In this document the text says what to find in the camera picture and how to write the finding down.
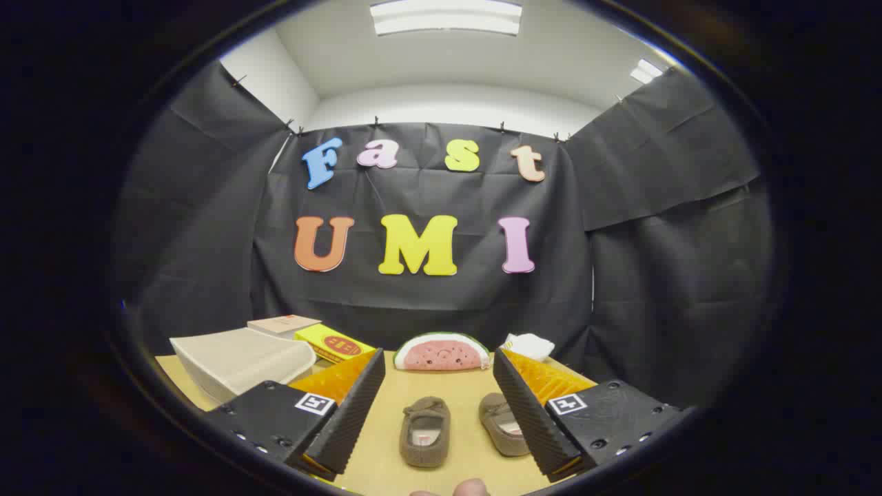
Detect large ceiling light panel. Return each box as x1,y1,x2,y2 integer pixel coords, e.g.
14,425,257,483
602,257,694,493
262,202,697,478
369,0,523,37

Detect watermelon slice plush toy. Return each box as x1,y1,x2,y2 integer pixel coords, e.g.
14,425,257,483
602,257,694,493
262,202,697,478
393,332,491,373

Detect cream storage box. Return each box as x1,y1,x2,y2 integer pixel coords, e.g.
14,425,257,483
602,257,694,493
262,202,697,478
169,327,318,406

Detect yellow book with red circle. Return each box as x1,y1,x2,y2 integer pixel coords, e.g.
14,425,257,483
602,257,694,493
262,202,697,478
294,322,376,364

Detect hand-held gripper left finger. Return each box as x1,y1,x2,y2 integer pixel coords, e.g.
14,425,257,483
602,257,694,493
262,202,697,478
203,348,387,483

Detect brown fuzzy shoe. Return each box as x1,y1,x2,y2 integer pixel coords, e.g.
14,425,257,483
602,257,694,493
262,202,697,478
479,393,531,457
398,396,452,469

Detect black backdrop cloth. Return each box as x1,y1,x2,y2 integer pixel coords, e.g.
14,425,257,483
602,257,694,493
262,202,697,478
114,61,776,411

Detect small ceiling light panel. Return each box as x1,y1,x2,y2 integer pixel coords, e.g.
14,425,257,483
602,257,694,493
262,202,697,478
629,59,664,85

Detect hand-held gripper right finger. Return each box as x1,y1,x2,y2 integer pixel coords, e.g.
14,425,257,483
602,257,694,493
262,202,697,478
492,347,693,483

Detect white plush toy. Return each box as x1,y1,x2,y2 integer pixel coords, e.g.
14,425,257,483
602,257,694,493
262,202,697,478
501,333,555,362

